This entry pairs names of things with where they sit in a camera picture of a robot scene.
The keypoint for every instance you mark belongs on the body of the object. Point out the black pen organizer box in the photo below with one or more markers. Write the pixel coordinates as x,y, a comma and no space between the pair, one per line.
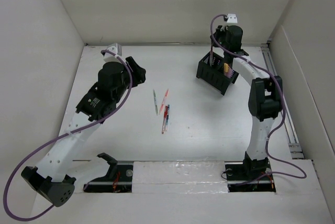
214,74

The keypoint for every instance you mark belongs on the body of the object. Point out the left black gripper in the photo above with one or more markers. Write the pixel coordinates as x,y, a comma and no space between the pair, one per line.
137,73

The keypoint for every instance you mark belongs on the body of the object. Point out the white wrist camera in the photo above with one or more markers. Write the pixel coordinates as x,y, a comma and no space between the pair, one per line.
232,19
112,52

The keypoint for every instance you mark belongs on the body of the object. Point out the aluminium side rail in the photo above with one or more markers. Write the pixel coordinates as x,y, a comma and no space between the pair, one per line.
287,130

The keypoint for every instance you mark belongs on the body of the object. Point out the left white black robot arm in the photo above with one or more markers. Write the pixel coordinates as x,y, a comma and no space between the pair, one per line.
49,176

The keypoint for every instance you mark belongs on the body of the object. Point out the purple highlighter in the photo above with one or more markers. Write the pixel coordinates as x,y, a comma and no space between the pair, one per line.
229,73

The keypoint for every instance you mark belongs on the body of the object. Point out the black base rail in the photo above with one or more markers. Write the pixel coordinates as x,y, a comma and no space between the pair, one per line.
174,177

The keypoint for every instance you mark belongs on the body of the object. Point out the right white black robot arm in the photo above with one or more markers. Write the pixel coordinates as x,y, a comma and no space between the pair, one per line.
264,102

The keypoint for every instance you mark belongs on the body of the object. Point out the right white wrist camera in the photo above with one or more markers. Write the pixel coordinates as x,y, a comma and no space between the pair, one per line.
232,19

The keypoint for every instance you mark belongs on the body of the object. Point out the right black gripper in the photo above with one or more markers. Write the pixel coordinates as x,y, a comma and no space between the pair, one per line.
219,31

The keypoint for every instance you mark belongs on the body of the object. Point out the blue clear pen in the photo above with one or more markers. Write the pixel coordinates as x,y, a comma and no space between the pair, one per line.
167,117

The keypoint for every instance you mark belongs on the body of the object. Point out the red clear pen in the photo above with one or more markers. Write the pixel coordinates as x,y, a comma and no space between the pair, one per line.
164,119

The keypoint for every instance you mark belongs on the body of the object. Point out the pink clear pen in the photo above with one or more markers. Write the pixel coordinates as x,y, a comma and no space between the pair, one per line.
163,101

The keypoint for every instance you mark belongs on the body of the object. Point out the dark clear pen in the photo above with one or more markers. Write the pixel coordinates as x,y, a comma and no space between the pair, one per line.
210,61

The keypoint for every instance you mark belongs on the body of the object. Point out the orange highlighter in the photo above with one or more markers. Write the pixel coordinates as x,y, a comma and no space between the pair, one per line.
226,68

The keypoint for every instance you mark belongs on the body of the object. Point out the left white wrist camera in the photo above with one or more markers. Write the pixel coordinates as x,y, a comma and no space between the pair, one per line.
112,52

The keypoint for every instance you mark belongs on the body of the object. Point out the green clear pen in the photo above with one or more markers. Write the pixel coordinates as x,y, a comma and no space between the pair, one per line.
155,102

